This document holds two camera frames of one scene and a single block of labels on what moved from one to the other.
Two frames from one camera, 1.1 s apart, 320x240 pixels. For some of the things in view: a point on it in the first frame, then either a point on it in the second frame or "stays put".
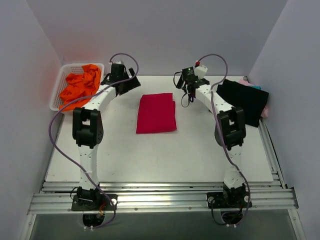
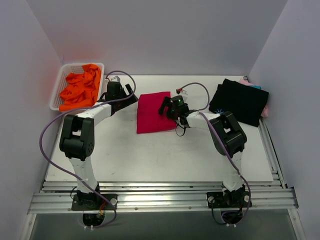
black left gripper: (128, 81) → (125, 97)
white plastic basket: (66, 69) stays put
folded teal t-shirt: (258, 87) stays put
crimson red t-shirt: (156, 112) stays put
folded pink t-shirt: (265, 112) stays put
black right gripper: (198, 82) → (165, 107)
